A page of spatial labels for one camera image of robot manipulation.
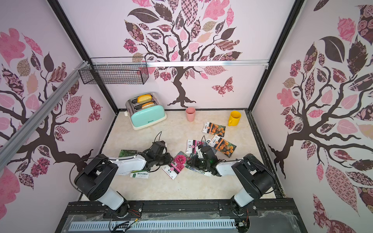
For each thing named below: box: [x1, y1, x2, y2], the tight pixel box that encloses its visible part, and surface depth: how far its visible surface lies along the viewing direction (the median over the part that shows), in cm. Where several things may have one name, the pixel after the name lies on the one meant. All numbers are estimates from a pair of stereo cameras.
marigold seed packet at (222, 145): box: [208, 134, 238, 158], surface depth 100 cm
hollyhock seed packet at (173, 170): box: [161, 150, 188, 181], surface depth 90 cm
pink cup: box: [185, 106, 196, 122], surface depth 109 cm
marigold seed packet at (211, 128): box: [201, 121, 226, 138], surface depth 109 cm
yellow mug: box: [227, 110, 242, 127], surface depth 107 cm
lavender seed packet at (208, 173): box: [185, 165, 212, 177], surface depth 89 cm
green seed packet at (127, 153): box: [118, 149, 138, 158], surface depth 97 cm
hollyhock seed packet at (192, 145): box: [186, 139, 205, 154], surface depth 100 cm
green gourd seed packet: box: [129, 171, 151, 179], surface depth 87 cm
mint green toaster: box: [124, 91, 168, 131], surface depth 101 cm
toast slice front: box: [141, 101, 155, 109], surface depth 99 cm
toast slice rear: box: [136, 94, 153, 103], surface depth 102 cm
